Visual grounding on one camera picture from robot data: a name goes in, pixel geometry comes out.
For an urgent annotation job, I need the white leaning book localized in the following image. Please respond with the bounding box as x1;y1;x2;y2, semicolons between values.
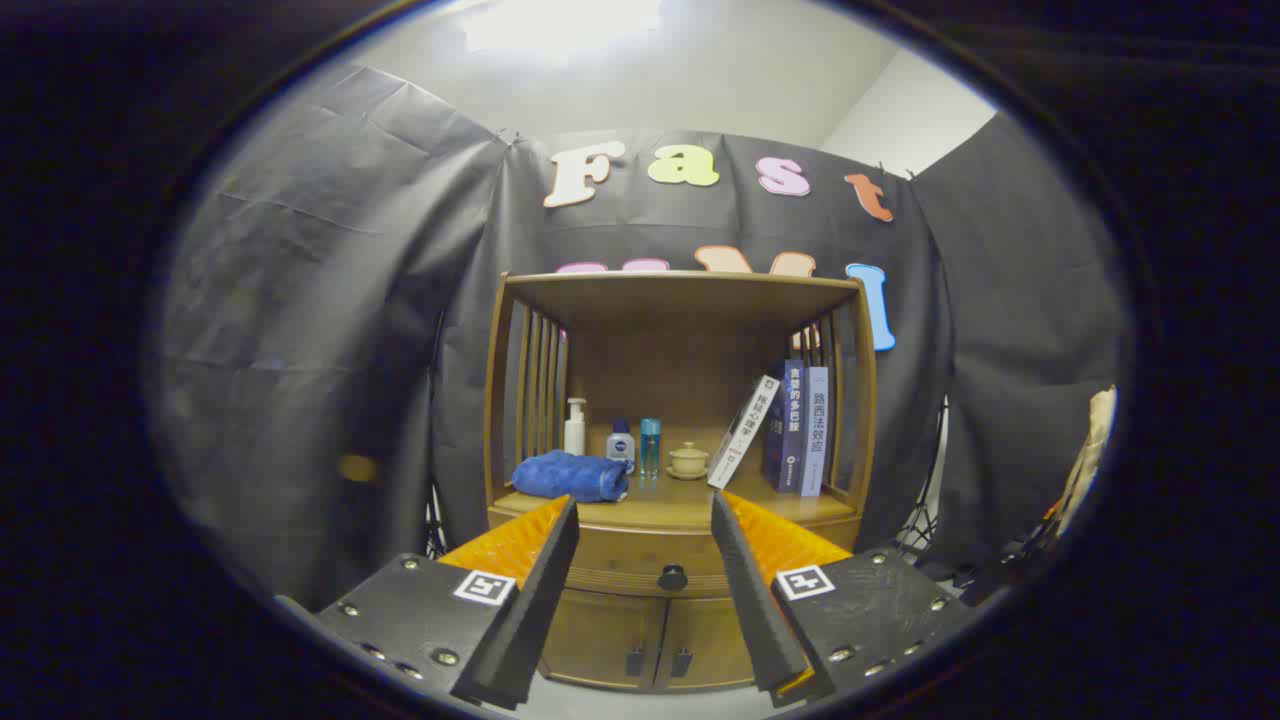
707;375;782;490

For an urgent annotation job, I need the folded blue towel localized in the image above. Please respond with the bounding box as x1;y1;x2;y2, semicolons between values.
512;450;631;504

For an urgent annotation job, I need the black backdrop cloth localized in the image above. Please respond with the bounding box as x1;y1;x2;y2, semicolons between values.
145;65;1131;611

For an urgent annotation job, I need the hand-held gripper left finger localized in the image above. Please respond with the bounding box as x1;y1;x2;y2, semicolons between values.
275;493;581;713

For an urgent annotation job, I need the wooden countertop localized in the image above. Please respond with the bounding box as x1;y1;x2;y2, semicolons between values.
490;470;861;531

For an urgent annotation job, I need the dark blue book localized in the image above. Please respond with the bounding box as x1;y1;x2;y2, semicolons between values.
762;360;806;493

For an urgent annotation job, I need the wooden cabinet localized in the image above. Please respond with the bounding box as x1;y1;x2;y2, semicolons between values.
483;270;879;694

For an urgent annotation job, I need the wooden drawer with black knob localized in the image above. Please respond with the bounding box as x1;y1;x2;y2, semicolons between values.
490;515;863;601

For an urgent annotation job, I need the wooden cabinet door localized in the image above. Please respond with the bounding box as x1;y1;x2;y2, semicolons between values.
655;597;756;691
540;590;666;691

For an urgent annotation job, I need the beige wooden object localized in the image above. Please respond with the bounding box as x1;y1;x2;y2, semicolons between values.
1060;387;1118;536

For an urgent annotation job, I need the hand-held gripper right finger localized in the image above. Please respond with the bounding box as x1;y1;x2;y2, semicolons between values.
710;488;979;709

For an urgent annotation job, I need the black light stand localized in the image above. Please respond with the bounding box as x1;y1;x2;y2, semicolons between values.
895;395;951;561

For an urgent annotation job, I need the light blue book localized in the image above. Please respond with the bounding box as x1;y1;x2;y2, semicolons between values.
800;366;830;498

